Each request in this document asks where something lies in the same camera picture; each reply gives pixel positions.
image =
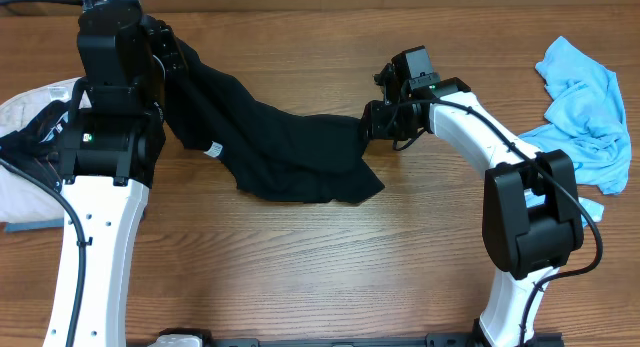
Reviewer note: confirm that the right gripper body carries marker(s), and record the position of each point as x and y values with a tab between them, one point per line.
390	124

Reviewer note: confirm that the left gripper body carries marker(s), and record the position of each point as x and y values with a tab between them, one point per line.
163	49

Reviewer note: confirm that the black shirt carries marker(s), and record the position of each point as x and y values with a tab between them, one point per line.
272	154

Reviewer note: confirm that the light blue shirt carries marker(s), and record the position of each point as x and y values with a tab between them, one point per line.
586	119

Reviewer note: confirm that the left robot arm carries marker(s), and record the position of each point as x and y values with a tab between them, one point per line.
108	153

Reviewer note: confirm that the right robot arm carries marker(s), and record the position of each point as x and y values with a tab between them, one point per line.
530	221

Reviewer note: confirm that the black patterned shorts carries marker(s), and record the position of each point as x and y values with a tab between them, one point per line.
34	149

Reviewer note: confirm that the beige folded garment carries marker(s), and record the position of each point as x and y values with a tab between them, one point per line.
21	200

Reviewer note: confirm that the blue denim garment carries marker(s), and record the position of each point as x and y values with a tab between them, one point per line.
38	225

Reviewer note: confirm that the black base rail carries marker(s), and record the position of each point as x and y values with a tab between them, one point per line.
194	337

